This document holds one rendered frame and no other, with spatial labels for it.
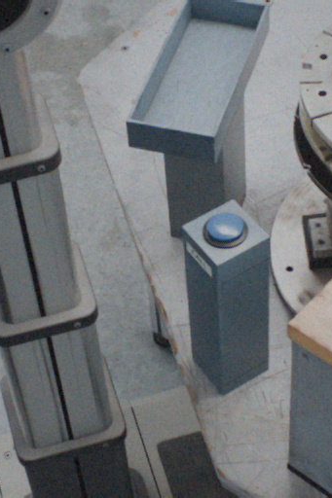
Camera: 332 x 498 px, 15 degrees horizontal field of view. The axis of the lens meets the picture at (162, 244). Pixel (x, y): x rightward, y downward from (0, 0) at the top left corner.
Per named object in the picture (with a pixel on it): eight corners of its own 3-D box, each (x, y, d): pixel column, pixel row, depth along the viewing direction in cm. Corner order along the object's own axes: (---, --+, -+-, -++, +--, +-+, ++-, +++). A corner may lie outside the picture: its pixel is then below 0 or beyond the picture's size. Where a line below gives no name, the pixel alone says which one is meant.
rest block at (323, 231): (340, 223, 166) (342, 196, 162) (347, 255, 162) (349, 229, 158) (308, 226, 166) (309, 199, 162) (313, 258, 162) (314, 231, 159)
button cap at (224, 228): (230, 211, 140) (230, 205, 139) (250, 233, 138) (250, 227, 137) (200, 227, 139) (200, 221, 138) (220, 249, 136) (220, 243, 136)
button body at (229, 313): (237, 333, 161) (233, 198, 141) (269, 370, 157) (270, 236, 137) (191, 358, 158) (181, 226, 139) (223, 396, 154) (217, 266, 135)
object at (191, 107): (198, 147, 183) (188, -9, 161) (270, 160, 180) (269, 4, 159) (143, 275, 168) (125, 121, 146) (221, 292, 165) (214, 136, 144)
